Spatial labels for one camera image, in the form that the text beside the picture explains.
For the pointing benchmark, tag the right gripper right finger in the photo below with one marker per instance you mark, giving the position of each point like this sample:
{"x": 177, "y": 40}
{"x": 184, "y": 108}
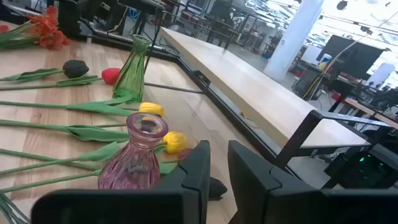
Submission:
{"x": 248, "y": 186}

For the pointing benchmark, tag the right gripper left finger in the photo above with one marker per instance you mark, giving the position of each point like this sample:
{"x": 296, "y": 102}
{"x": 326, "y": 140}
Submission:
{"x": 194, "y": 180}

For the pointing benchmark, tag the black artificial tulip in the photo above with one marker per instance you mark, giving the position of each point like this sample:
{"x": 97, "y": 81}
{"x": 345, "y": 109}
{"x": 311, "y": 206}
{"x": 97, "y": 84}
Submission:
{"x": 217, "y": 188}

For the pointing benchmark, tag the dark red artificial tulip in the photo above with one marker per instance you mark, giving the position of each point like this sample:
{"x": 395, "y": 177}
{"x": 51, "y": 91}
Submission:
{"x": 185, "y": 153}

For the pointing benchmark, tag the yellow artificial tulip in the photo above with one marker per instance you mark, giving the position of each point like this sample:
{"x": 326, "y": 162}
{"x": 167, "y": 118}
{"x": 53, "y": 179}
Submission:
{"x": 151, "y": 109}
{"x": 175, "y": 142}

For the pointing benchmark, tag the green glass vase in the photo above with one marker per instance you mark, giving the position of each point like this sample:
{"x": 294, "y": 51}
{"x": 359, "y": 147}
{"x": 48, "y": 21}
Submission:
{"x": 132, "y": 77}

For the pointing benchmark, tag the dark vase bouquet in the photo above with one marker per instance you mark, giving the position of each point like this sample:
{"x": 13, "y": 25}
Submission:
{"x": 75, "y": 69}

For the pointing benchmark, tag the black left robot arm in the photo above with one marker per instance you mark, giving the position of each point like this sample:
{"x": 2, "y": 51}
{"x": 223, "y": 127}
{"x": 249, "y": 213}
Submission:
{"x": 68, "y": 18}

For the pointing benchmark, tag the wooden shelf with black legs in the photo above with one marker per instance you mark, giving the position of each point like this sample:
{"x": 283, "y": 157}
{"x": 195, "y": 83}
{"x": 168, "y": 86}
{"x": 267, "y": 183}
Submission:
{"x": 248, "y": 87}

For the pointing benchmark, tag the pink glass vase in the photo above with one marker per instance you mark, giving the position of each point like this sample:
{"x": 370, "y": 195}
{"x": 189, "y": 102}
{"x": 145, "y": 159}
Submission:
{"x": 133, "y": 165}

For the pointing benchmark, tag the black controller box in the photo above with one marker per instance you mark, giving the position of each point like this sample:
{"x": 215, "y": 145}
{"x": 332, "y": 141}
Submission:
{"x": 357, "y": 168}

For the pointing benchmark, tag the wooden workbench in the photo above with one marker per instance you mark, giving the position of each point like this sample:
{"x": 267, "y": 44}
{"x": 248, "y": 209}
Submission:
{"x": 367, "y": 109}

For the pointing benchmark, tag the white round pillar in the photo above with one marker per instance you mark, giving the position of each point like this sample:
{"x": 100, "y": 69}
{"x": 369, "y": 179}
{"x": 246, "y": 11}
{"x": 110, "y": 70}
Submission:
{"x": 292, "y": 40}

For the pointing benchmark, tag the black monitor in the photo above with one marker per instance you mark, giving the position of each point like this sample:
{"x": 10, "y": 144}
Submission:
{"x": 351, "y": 59}

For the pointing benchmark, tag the black aluminium rig frame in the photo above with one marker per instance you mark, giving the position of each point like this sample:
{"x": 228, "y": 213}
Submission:
{"x": 202, "y": 79}

